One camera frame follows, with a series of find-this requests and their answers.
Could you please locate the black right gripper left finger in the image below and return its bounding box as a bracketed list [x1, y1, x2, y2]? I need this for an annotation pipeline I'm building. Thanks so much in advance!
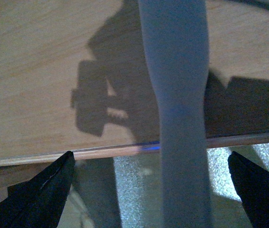
[0, 151, 75, 228]

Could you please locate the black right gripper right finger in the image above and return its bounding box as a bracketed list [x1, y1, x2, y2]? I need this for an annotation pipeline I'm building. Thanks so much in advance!
[228, 151, 269, 228]

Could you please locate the white handled black-bristle brush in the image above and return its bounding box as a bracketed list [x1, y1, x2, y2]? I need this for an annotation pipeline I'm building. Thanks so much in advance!
[139, 0, 212, 228]

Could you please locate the wooden table frame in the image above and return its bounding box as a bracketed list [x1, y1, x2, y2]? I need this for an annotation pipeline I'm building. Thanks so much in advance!
[0, 130, 269, 167]

